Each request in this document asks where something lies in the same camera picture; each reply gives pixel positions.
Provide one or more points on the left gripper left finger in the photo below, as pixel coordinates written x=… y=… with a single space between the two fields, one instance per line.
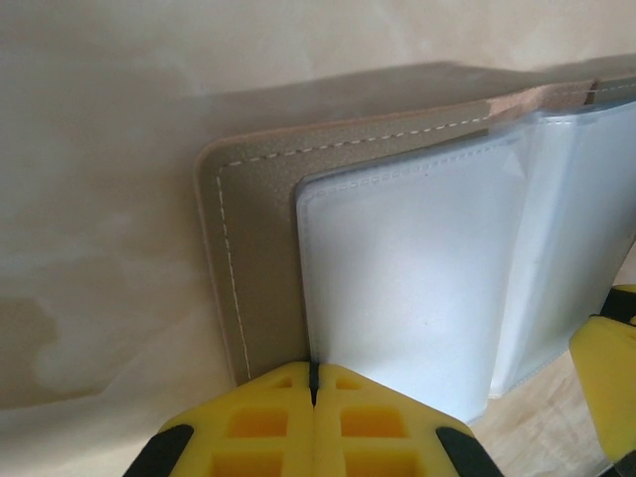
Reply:
x=248 y=432

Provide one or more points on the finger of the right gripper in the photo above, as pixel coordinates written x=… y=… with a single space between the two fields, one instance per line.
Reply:
x=611 y=377
x=623 y=305

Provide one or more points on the grey card holder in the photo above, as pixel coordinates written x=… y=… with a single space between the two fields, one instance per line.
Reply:
x=258 y=238

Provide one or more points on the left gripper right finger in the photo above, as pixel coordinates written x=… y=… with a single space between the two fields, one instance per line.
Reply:
x=377 y=432

